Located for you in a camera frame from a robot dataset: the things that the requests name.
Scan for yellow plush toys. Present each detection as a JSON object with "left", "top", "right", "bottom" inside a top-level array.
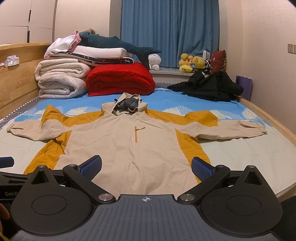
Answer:
[{"left": 179, "top": 53, "right": 206, "bottom": 73}]

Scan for blue curtain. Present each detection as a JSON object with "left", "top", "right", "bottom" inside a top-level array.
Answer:
[{"left": 121, "top": 1, "right": 220, "bottom": 68}]

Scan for white folded pillow stack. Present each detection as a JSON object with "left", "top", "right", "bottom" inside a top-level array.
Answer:
[{"left": 44, "top": 34, "right": 134, "bottom": 66}]

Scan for white tissue pack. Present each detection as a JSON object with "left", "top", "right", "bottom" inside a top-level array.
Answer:
[{"left": 4, "top": 55, "right": 20, "bottom": 67}]

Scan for beige and mustard hooded jacket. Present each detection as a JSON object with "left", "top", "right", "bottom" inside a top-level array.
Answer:
[{"left": 6, "top": 93, "right": 266, "bottom": 197}]

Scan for white folded quilt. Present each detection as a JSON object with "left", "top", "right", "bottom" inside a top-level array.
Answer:
[{"left": 34, "top": 58, "right": 91, "bottom": 99}]

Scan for black clothes pile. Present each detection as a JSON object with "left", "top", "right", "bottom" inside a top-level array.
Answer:
[{"left": 168, "top": 71, "right": 244, "bottom": 102}]

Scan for blue fan-pattern bed sheet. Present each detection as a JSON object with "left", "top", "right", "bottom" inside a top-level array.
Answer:
[{"left": 1, "top": 90, "right": 295, "bottom": 196}]

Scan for red folded blanket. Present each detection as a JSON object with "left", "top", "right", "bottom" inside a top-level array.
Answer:
[{"left": 86, "top": 62, "right": 156, "bottom": 96}]

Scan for dark teal shark plush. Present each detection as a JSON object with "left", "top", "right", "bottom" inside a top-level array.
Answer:
[{"left": 79, "top": 31, "right": 162, "bottom": 70}]

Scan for white plush toy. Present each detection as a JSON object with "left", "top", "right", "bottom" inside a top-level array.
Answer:
[{"left": 148, "top": 54, "right": 162, "bottom": 71}]

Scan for dark red cushion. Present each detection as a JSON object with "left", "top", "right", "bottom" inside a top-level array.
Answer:
[{"left": 210, "top": 50, "right": 227, "bottom": 74}]

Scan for purple paper bag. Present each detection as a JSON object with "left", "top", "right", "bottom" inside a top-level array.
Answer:
[{"left": 236, "top": 75, "right": 253, "bottom": 100}]

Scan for wall power socket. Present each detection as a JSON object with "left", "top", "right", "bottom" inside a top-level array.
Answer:
[{"left": 287, "top": 44, "right": 294, "bottom": 54}]

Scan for white wardrobe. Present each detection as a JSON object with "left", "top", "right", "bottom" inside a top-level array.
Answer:
[{"left": 1, "top": 0, "right": 57, "bottom": 45}]

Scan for wooden bed frame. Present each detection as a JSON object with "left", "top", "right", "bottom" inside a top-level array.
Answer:
[{"left": 0, "top": 42, "right": 296, "bottom": 202}]

